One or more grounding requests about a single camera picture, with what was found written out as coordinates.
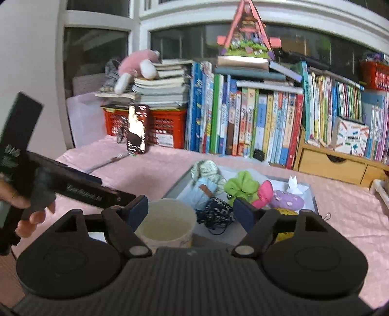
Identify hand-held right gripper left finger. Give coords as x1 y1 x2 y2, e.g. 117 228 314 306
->
53 195 152 259

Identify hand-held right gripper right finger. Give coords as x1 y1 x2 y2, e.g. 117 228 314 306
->
232 197 330 259

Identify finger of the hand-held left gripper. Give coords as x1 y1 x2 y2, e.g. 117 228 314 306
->
102 189 136 209

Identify green fabric scrunchie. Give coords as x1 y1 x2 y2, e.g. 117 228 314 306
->
224 171 260 202

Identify dark blue patterned cloth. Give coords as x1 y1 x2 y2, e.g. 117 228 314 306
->
196 197 236 236

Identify white scribbled paper cup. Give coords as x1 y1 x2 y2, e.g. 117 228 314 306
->
134 198 197 250

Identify pink soft toy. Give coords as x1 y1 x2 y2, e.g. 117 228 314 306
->
252 180 274 209

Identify yellow soft toy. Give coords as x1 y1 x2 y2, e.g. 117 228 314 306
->
272 208 300 244

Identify purple plush flower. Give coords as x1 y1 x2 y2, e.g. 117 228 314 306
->
270 190 304 210

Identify light blue cloth brown tag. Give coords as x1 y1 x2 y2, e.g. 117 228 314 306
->
176 179 225 210

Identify white paper crumple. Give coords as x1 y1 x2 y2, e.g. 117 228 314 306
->
287 176 309 195

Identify white shallow tray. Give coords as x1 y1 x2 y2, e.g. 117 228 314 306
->
162 162 319 246

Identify person's left hand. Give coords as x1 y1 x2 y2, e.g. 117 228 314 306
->
0 179 56 237

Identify white translucent storage box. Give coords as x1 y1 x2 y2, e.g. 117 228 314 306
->
66 94 105 148

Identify black eyeglasses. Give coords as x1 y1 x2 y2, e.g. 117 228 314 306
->
117 117 130 143

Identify smartphone with red case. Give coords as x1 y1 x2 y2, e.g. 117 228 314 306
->
127 104 151 154

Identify row of children's books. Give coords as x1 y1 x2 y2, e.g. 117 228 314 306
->
185 61 389 171

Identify red plastic basket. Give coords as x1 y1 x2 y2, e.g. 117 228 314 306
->
103 107 187 149

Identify wooden drawer organizer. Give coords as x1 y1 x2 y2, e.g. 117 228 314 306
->
293 124 389 187

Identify stack of grey paperback books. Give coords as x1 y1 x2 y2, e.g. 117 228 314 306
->
131 59 195 108

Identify grey plush toy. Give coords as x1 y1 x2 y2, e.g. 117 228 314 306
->
103 59 122 88

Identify white card box pencil print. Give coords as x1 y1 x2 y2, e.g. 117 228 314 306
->
331 117 370 157

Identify white plastic rack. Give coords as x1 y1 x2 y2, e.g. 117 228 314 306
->
370 179 389 210

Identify pink plush rabbit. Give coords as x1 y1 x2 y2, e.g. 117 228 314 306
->
114 50 160 95

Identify dark teal flat book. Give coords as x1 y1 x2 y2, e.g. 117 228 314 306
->
214 67 286 81

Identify rose gold flat box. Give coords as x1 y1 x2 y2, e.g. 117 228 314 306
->
216 55 269 72

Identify pink triangular house model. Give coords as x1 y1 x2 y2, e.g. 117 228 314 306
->
217 0 282 61

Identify red mesh basket with books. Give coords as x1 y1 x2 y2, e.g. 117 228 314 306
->
360 59 389 92

